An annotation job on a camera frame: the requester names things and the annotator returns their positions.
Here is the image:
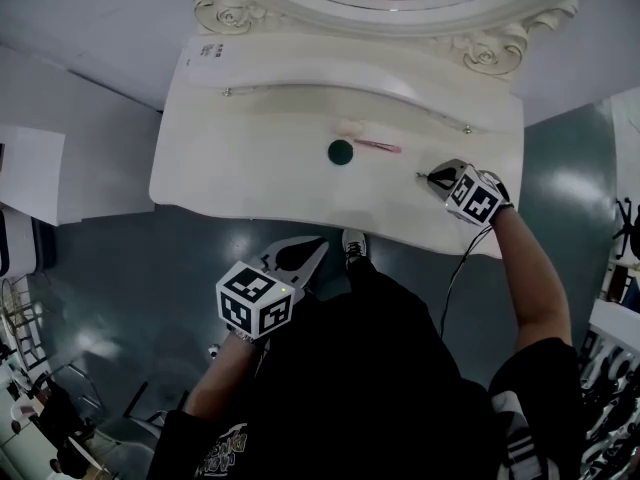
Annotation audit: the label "grey chair black legs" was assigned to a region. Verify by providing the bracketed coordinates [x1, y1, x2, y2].
[92, 380, 174, 474]

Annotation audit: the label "white cardboard box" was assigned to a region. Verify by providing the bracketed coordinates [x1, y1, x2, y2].
[0, 124, 67, 228]

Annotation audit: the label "metal wire rack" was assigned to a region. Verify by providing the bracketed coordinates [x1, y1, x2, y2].
[0, 273, 54, 372]

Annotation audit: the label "pink thin stick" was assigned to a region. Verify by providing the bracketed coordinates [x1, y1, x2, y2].
[352, 137, 403, 156]

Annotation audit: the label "white paper label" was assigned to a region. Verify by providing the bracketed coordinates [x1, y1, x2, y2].
[182, 36, 236, 72]

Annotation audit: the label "person's left forearm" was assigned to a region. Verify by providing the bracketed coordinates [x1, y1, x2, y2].
[183, 332, 274, 419]

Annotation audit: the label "white black-trimmed equipment case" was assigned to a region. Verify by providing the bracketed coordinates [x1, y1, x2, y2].
[0, 207, 57, 278]

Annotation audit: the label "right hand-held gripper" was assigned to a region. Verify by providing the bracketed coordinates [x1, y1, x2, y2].
[428, 158, 512, 227]

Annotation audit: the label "black office chair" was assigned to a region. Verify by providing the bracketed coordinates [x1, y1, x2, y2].
[611, 196, 640, 260]

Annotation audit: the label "white sneaker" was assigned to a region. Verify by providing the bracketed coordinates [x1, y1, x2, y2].
[341, 227, 370, 271]

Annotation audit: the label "black printed t-shirt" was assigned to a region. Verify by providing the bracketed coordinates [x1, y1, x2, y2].
[147, 287, 586, 480]

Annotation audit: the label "white dressing table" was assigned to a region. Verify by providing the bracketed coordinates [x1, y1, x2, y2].
[148, 0, 581, 260]

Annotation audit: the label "person's right forearm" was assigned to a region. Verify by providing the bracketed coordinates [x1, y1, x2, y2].
[487, 202, 574, 349]

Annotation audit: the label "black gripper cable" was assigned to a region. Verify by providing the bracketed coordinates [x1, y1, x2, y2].
[438, 223, 496, 342]

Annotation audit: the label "dark green round lid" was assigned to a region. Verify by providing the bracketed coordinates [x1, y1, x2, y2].
[327, 139, 355, 166]

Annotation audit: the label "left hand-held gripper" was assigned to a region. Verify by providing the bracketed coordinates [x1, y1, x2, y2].
[215, 236, 330, 342]

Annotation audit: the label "black trousers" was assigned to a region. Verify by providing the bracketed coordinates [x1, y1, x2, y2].
[319, 255, 431, 349]

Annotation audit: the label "oval mirror ornate white frame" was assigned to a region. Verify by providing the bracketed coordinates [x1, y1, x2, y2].
[172, 0, 581, 77]

